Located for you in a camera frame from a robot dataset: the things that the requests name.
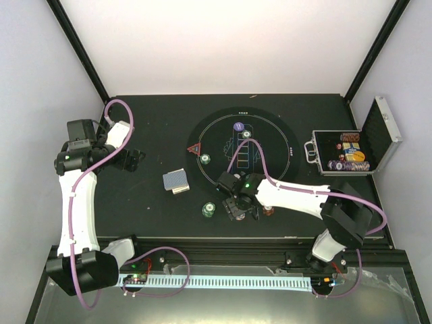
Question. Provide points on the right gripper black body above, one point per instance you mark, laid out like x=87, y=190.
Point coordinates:
x=237, y=209

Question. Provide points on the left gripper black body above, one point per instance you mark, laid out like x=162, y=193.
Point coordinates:
x=121, y=163

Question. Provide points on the red chip stack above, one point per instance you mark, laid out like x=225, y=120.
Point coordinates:
x=268, y=211

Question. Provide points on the green chip stack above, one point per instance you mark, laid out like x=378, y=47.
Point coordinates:
x=208, y=209

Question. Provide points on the green chips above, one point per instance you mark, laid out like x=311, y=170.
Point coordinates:
x=246, y=134
x=205, y=159

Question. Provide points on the red triangular all-in button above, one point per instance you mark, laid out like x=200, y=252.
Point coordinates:
x=195, y=149

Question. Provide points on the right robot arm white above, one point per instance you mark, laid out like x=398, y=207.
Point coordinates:
x=346, y=218

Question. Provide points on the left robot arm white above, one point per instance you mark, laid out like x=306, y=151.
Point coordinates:
x=81, y=265

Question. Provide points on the round black poker mat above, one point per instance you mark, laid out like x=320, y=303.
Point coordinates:
x=219, y=140

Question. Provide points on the blue-backed playing card deck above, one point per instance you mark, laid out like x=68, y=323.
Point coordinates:
x=168, y=180

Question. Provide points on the purple small blind button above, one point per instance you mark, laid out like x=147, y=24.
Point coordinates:
x=238, y=126

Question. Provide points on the purple chips row in case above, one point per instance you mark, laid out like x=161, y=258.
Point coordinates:
x=334, y=165

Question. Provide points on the aluminium poker case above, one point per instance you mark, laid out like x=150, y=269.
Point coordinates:
x=379, y=139

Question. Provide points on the boxed card deck in case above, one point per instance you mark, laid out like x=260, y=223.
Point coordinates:
x=350, y=150

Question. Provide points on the left controller circuit board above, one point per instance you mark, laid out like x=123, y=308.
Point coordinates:
x=135, y=279

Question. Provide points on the controller circuit board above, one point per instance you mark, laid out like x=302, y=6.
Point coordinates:
x=323, y=282
x=135, y=279

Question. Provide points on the brown chips row in case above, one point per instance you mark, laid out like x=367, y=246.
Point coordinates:
x=350, y=137

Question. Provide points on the yellow round button in case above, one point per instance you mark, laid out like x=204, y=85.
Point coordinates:
x=358, y=156

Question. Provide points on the right controller circuit board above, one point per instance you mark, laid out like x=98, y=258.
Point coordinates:
x=323, y=282

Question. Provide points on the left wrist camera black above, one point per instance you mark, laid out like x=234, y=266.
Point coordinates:
x=81, y=134

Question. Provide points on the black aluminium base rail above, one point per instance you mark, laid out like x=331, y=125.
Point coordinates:
x=274, y=252

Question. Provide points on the white slotted cable duct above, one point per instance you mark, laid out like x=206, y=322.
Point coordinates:
x=225, y=282

